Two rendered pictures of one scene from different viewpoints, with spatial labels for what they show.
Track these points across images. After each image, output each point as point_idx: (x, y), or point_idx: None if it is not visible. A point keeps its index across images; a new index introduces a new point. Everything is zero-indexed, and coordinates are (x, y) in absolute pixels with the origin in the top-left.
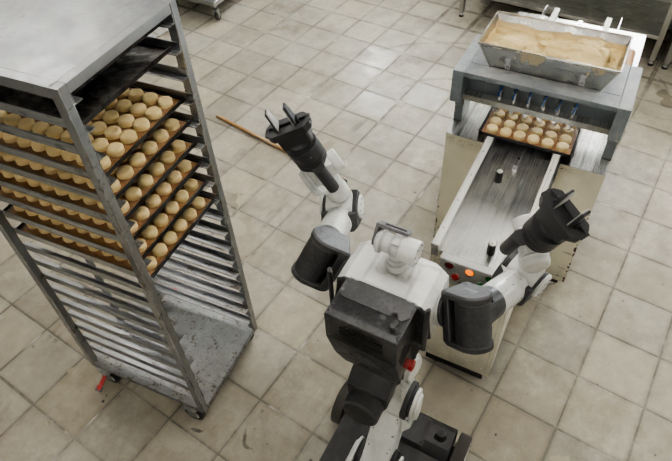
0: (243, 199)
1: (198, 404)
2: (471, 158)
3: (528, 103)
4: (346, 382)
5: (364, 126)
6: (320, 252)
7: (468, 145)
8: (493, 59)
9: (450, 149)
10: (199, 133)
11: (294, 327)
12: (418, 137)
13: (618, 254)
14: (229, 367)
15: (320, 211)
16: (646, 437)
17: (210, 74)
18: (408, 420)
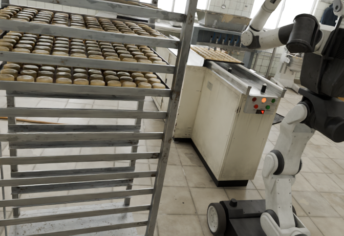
0: (38, 151)
1: None
2: (198, 77)
3: (223, 42)
4: (214, 202)
5: (87, 107)
6: (313, 22)
7: (197, 70)
8: (209, 21)
9: (188, 74)
10: (155, 0)
11: (140, 202)
12: (120, 107)
13: None
14: (136, 233)
15: (251, 37)
16: (310, 180)
17: None
18: (293, 177)
